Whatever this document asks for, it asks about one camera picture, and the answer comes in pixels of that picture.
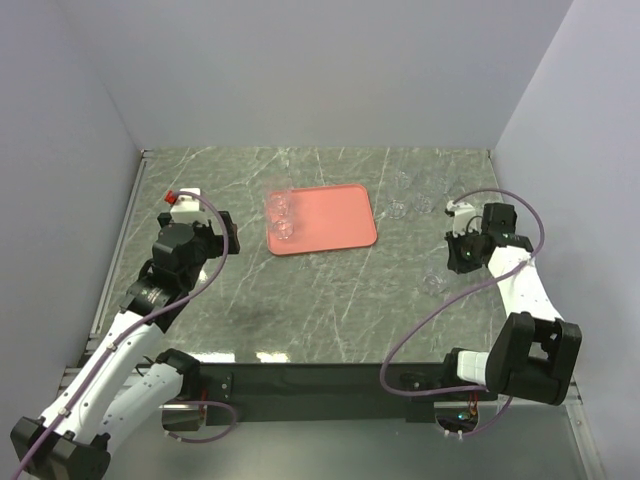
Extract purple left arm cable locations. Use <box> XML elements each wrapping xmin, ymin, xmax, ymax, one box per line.
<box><xmin>9</xmin><ymin>194</ymin><xmax>230</xmax><ymax>480</ymax></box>

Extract pink rectangular plastic tray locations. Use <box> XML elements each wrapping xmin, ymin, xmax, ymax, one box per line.
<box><xmin>266</xmin><ymin>184</ymin><xmax>378</xmax><ymax>256</ymax></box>

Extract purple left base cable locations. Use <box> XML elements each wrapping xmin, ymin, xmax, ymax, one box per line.
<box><xmin>164</xmin><ymin>399</ymin><xmax>240</xmax><ymax>445</ymax></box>

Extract aluminium extrusion frame rail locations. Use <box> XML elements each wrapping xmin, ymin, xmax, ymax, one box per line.
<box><xmin>59</xmin><ymin>149</ymin><xmax>156</xmax><ymax>393</ymax></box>

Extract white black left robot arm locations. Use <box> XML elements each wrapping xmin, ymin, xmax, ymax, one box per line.
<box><xmin>10</xmin><ymin>211</ymin><xmax>240</xmax><ymax>479</ymax></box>

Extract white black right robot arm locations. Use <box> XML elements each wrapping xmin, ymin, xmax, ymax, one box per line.
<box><xmin>440</xmin><ymin>201</ymin><xmax>582</xmax><ymax>405</ymax></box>

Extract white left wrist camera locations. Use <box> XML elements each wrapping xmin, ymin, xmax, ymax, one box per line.
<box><xmin>164</xmin><ymin>188</ymin><xmax>209</xmax><ymax>225</ymax></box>

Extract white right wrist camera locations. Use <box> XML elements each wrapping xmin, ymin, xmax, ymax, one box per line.
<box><xmin>445</xmin><ymin>200</ymin><xmax>482</xmax><ymax>238</ymax></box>

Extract black front mounting beam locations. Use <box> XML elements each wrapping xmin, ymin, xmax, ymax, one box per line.
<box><xmin>198</xmin><ymin>363</ymin><xmax>480</xmax><ymax>423</ymax></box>

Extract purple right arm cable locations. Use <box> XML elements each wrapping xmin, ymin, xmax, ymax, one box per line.
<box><xmin>379</xmin><ymin>188</ymin><xmax>546</xmax><ymax>444</ymax></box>

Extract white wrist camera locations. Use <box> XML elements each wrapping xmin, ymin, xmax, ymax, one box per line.
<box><xmin>164</xmin><ymin>188</ymin><xmax>209</xmax><ymax>225</ymax></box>
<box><xmin>445</xmin><ymin>200</ymin><xmax>482</xmax><ymax>238</ymax></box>

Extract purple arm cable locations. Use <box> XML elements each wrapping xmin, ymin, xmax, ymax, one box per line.
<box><xmin>9</xmin><ymin>194</ymin><xmax>230</xmax><ymax>480</ymax></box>
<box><xmin>379</xmin><ymin>188</ymin><xmax>546</xmax><ymax>444</ymax></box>

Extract clear faceted glass tumbler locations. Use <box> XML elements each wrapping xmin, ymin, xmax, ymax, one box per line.
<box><xmin>264</xmin><ymin>176</ymin><xmax>293</xmax><ymax>218</ymax></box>
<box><xmin>269</xmin><ymin>216</ymin><xmax>294</xmax><ymax>240</ymax></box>
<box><xmin>386</xmin><ymin>198</ymin><xmax>409</xmax><ymax>220</ymax></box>
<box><xmin>421</xmin><ymin>270</ymin><xmax>449</xmax><ymax>296</ymax></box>
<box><xmin>412</xmin><ymin>190</ymin><xmax>437</xmax><ymax>214</ymax></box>
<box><xmin>393</xmin><ymin>169</ymin><xmax>414</xmax><ymax>190</ymax></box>
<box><xmin>431</xmin><ymin>172</ymin><xmax>455</xmax><ymax>196</ymax></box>

